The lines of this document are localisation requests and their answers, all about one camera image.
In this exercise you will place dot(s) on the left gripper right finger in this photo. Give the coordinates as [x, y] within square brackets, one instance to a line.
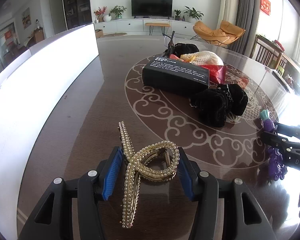
[243, 216]

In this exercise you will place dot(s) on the wooden chair right side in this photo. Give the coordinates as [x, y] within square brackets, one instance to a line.
[272, 56]

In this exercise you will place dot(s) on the red wall decoration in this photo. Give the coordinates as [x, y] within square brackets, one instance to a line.
[265, 6]

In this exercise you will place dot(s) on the wall painting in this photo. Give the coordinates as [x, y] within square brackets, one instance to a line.
[26, 18]

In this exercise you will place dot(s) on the black fuzzy cloth bundle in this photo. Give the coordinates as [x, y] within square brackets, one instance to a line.
[214, 104]

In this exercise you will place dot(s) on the green potted plant left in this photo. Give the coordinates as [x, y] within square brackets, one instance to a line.
[117, 11]

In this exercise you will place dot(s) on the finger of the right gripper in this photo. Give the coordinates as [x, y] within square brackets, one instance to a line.
[291, 131]
[281, 143]

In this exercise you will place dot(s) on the black fuzzy scrunchie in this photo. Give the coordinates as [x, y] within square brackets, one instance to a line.
[185, 48]

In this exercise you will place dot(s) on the white tv cabinet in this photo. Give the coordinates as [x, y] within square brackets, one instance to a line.
[136, 26]

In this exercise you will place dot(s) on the brown cardboard box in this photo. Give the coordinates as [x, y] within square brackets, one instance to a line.
[98, 33]

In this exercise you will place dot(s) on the small potted plant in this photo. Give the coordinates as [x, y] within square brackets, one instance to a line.
[177, 14]

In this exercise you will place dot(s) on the black flat television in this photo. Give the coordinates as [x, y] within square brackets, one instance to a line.
[161, 8]

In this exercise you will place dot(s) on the green potted plant right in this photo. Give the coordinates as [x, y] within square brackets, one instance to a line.
[193, 14]

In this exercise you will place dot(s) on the grey curtain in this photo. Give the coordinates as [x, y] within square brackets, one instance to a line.
[247, 19]

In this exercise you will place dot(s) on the wooden bench stool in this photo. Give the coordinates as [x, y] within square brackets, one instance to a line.
[162, 26]

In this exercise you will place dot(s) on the orange lounge chair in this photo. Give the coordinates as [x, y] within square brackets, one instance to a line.
[226, 34]

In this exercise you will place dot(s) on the purple toy roller skate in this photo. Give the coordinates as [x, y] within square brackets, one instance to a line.
[277, 170]

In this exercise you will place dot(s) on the red flower vase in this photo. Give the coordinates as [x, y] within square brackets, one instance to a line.
[99, 14]

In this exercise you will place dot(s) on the white cardboard sorting box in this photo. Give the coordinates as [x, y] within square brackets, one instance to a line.
[30, 87]

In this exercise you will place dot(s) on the red candy packet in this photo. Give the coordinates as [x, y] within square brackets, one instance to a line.
[217, 73]

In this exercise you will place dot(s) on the black text box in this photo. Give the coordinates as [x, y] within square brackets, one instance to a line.
[174, 76]

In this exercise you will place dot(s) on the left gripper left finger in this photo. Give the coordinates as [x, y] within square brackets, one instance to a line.
[51, 218]

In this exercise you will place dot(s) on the pearl gold hair clip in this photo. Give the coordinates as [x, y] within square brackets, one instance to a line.
[157, 163]

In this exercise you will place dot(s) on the green potted plant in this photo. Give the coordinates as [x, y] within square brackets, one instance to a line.
[117, 11]
[193, 14]

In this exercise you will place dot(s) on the dark glass display cabinet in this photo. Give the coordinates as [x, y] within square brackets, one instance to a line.
[77, 13]

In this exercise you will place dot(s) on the cream mesh pouch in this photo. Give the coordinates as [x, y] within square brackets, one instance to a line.
[202, 58]

